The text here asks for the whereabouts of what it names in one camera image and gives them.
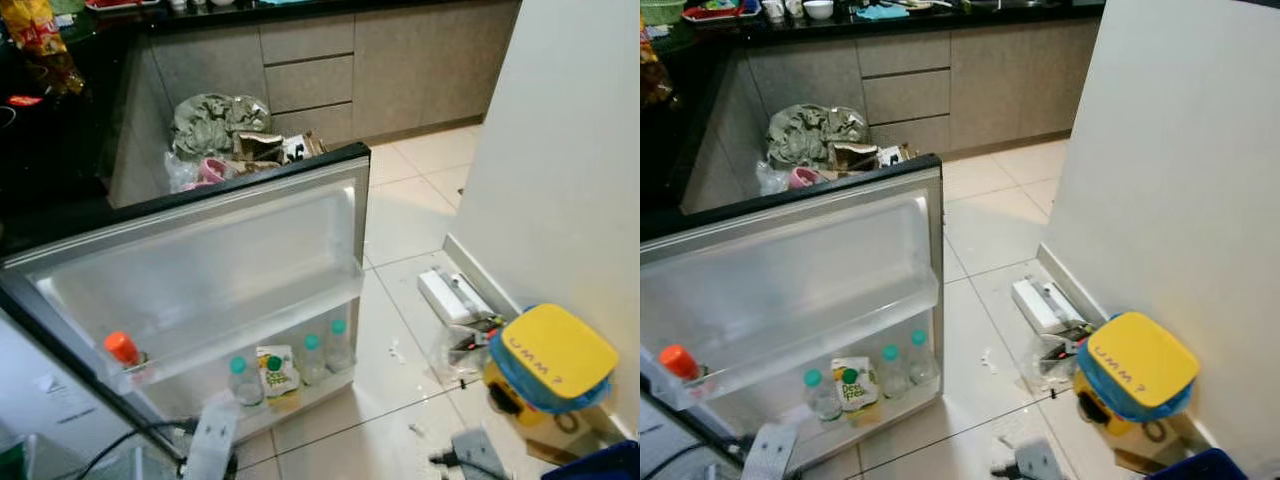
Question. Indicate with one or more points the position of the green plastic basket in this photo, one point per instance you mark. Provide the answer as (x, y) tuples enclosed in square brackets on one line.
[(660, 10)]

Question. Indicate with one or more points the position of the olive green crumpled bag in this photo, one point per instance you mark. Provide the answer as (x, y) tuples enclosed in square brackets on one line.
[(215, 125), (810, 135)]

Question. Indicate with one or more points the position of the clear plastic bag with items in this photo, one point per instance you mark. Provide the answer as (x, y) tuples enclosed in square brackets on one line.
[(465, 345), (1055, 355)]

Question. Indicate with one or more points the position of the yellow bin with blue liner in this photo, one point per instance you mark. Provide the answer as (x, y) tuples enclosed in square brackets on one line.
[(560, 350), (1140, 360)]

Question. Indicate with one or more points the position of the navy blue basket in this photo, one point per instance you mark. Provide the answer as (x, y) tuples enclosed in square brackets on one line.
[(600, 465), (1200, 468)]

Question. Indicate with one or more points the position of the torn flat cardboard box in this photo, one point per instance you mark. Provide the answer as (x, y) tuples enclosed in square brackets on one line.
[(265, 148), (860, 157)]

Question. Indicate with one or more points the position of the grey two-door fridge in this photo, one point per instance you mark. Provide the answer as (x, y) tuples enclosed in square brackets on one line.
[(200, 200), (800, 210)]

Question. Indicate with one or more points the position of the red tray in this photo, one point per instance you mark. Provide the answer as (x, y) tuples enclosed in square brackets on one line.
[(720, 12), (120, 4)]

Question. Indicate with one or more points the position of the teal-capped clear water bottle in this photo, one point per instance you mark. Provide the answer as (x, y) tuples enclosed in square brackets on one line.
[(340, 348), (822, 398), (921, 360), (892, 375), (245, 385), (313, 362)]

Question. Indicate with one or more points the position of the green-capped white drink pouch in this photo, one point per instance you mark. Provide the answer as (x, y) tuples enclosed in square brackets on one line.
[(278, 375), (855, 385)]

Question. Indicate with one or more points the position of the pink slipper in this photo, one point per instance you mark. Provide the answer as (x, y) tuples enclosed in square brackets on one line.
[(212, 170), (804, 178)]

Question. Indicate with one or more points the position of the clear fridge door shelf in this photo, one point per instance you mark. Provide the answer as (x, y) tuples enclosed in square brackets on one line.
[(790, 300), (200, 290)]

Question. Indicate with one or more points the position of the black-topped grey kitchen counter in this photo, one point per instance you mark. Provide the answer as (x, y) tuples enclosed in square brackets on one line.
[(400, 70), (1000, 80)]

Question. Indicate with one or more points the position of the white cup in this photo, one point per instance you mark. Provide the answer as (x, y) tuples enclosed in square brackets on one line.
[(775, 8)]

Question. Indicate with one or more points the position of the red-capped sauce bottle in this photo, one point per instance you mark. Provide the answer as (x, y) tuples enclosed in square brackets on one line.
[(678, 360), (122, 348)]

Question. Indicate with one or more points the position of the teal cloth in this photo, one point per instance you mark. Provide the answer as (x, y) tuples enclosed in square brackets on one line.
[(882, 12), (280, 2)]

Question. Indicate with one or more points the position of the small white counter bowl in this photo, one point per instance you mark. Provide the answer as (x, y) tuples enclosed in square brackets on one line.
[(818, 9)]

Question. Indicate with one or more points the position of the flat brown cardboard piece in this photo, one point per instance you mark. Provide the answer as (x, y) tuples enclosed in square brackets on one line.
[(1180, 445), (590, 430)]

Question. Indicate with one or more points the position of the white plastic box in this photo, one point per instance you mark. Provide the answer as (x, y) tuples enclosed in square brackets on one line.
[(1045, 305), (450, 295)]

